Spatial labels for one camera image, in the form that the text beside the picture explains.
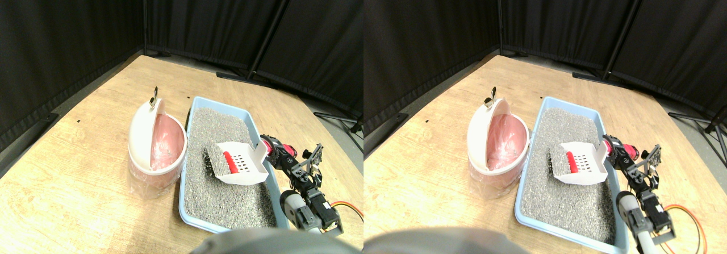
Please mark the blue litter tray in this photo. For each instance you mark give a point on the blue litter tray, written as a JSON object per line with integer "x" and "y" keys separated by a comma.
{"x": 568, "y": 208}
{"x": 227, "y": 203}

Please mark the white bin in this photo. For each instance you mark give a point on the white bin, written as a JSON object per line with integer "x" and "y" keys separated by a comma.
{"x": 142, "y": 134}
{"x": 483, "y": 134}

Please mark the black bracket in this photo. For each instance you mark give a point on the black bracket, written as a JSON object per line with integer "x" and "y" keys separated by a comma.
{"x": 315, "y": 154}
{"x": 656, "y": 154}

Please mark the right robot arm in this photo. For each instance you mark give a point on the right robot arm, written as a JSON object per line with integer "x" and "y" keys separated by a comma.
{"x": 653, "y": 208}
{"x": 318, "y": 205}

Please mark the black curtain stand foot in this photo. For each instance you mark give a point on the black curtain stand foot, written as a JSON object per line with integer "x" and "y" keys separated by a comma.
{"x": 341, "y": 117}
{"x": 593, "y": 78}
{"x": 238, "y": 76}
{"x": 693, "y": 117}

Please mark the red lump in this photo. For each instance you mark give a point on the red lump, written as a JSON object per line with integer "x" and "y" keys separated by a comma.
{"x": 572, "y": 163}
{"x": 232, "y": 163}

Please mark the black curtain stand pole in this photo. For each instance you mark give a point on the black curtain stand pole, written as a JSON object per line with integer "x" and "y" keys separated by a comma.
{"x": 625, "y": 29}
{"x": 272, "y": 29}
{"x": 500, "y": 15}
{"x": 144, "y": 15}

